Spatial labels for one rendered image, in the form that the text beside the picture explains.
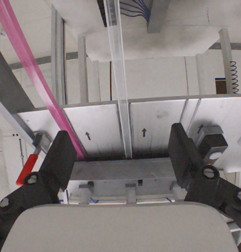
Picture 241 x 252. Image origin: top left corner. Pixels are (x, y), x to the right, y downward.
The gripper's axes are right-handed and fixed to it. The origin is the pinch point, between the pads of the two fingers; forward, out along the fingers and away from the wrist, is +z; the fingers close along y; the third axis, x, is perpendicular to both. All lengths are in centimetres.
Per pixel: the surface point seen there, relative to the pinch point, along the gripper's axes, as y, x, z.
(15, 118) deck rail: -18.9, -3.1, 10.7
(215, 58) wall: 124, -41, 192
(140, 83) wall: 18, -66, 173
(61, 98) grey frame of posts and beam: -21.4, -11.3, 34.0
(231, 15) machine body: 43, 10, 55
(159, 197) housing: 8.0, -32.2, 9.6
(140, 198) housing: 2.5, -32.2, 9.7
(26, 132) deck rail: -18.9, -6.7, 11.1
